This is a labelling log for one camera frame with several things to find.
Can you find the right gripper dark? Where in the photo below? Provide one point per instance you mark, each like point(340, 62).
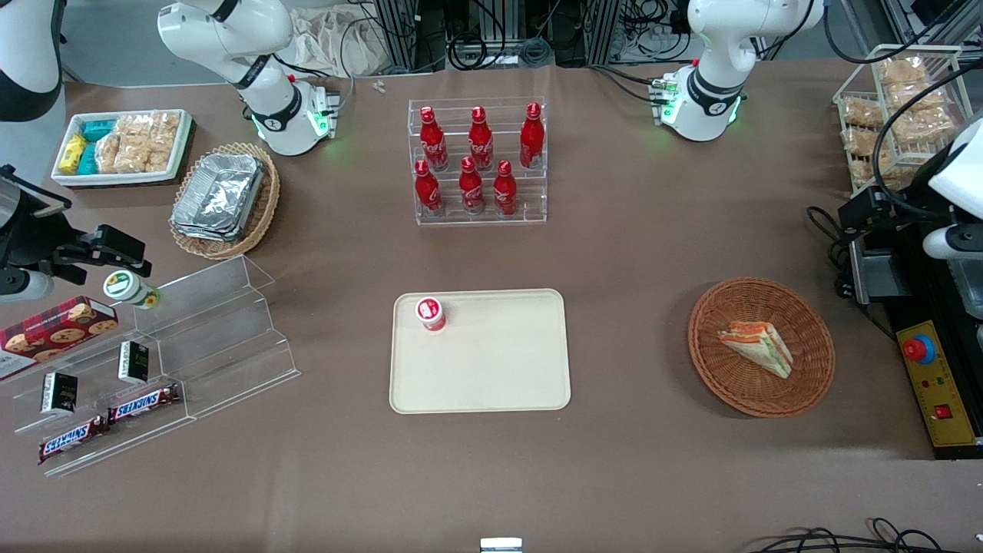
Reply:
point(29, 236)

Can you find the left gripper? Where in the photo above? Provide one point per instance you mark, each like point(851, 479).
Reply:
point(911, 201)

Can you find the triangular sandwich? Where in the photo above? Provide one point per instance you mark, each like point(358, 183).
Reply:
point(756, 347)

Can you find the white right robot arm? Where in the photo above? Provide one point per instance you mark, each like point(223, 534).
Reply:
point(269, 92)

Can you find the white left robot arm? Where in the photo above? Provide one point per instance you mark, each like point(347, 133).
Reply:
point(710, 84)

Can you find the white rectangular snack tray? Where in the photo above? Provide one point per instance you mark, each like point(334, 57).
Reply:
point(123, 178)

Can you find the aluminium foil tray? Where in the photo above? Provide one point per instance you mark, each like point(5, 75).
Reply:
point(207, 233)
point(223, 188)

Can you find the light oval wicker basket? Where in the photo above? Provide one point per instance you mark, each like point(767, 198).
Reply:
point(269, 200)

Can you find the brown round wicker basket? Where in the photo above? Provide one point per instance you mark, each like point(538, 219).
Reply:
point(737, 384)

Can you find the beige plastic serving tray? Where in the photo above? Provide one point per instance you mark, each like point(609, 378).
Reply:
point(491, 369)

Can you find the clear fried snack bag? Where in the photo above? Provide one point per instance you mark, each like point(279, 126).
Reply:
point(921, 100)
point(905, 71)
point(862, 112)
point(860, 142)
point(864, 173)
point(925, 129)

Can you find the green-lidded white cup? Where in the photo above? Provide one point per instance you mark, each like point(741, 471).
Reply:
point(127, 288)

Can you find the grey metal box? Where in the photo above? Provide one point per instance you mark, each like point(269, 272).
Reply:
point(879, 276)

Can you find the red cookie box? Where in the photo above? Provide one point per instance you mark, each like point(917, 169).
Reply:
point(54, 330)

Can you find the teal snack packet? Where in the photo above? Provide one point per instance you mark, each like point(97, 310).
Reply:
point(98, 130)
point(88, 160)

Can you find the clear rice cracker bag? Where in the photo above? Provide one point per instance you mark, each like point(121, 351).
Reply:
point(161, 155)
point(132, 155)
point(165, 125)
point(109, 152)
point(134, 125)

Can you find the yellow snack packet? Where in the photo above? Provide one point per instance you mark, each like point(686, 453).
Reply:
point(73, 153)

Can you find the small black box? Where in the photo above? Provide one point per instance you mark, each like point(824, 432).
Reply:
point(134, 362)
point(58, 393)

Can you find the black equipment stand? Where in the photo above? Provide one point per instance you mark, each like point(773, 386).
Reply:
point(933, 299)

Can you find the clear acrylic stepped shelf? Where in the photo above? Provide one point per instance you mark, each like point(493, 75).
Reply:
point(230, 338)
point(92, 369)

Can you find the clear plastic container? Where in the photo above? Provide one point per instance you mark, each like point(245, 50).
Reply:
point(969, 288)

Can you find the Snickers chocolate bar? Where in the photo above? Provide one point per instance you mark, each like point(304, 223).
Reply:
point(144, 404)
point(73, 439)

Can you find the yellow emergency stop box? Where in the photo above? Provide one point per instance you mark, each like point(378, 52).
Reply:
point(941, 384)

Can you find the beige cloth bag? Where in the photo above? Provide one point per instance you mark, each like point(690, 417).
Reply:
point(338, 42)

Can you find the red cola bottle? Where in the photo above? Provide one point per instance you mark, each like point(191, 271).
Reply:
point(428, 192)
point(433, 142)
point(504, 192)
point(531, 138)
point(471, 190)
point(481, 142)

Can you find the red-lidded small cup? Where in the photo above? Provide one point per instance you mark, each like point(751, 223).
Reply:
point(431, 313)

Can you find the clear acrylic bottle rack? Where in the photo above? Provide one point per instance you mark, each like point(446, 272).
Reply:
point(530, 196)

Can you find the small white device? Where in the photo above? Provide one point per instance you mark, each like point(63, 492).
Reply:
point(501, 545)

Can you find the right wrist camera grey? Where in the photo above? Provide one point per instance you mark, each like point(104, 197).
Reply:
point(23, 284)

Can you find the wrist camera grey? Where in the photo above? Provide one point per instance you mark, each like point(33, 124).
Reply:
point(23, 284)
point(952, 242)

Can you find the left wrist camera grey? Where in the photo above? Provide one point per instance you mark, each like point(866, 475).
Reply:
point(952, 242)

